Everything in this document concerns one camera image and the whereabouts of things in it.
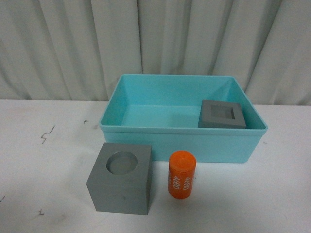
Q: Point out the gray cube with square recess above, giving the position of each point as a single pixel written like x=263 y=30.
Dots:
x=221 y=114

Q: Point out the orange cylinder with white numbers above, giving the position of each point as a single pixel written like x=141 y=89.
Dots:
x=182 y=165

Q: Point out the gray cube with round hole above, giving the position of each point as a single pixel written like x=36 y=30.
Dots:
x=120 y=181

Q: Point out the white pleated curtain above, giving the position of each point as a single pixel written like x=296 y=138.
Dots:
x=78 y=49

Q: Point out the light blue plastic box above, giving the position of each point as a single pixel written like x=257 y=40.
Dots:
x=163 y=111

